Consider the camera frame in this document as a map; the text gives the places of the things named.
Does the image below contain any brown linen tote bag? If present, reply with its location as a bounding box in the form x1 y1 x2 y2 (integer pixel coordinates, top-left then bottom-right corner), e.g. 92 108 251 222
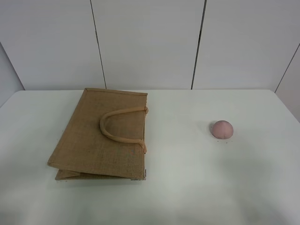
47 88 148 180

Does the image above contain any pink peach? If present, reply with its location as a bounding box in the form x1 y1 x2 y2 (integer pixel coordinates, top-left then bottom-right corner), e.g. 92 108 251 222
210 120 234 140

